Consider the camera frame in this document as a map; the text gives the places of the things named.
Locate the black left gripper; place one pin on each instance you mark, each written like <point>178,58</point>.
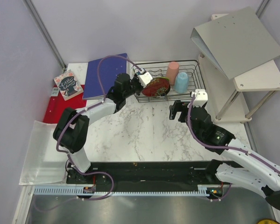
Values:
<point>136,79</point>

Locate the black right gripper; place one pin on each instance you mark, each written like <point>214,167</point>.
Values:
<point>178,106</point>

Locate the light blue cup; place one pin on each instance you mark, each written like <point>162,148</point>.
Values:
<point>181,82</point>

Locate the red floral plate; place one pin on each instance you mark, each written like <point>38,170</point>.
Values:
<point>157,88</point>

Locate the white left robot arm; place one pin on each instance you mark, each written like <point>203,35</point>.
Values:
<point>72,128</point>

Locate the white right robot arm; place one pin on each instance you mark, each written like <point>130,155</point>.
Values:
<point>256,174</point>

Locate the pink cup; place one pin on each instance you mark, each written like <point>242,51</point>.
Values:
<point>172,72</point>

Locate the little women book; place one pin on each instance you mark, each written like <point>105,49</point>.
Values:
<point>68,85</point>

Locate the small white label card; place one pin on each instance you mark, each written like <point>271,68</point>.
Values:
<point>55,92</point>

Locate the red folder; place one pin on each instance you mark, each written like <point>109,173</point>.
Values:
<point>57,105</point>

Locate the clear plastic sleeve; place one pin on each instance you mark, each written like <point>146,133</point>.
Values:
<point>43,163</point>

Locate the yellow object at corner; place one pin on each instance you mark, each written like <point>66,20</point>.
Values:
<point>267,221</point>

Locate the black wire dish rack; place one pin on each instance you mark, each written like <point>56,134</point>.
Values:
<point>159,68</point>

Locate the blue ring binder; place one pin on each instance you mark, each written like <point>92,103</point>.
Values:
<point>108,71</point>

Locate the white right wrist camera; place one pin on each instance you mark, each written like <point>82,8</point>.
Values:
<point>201,97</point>

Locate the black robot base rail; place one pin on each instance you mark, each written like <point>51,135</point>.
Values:
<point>147,177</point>

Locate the grey ring binder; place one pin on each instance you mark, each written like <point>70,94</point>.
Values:
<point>236,43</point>

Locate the aluminium frame post left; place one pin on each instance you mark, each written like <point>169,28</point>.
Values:
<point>40,24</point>

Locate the aluminium frame post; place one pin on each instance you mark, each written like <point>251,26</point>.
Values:
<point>40,24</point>
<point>262,7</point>

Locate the aluminium frame post right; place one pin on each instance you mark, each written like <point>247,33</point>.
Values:
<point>262,7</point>

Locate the light blue cable duct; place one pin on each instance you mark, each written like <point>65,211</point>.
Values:
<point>90,190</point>

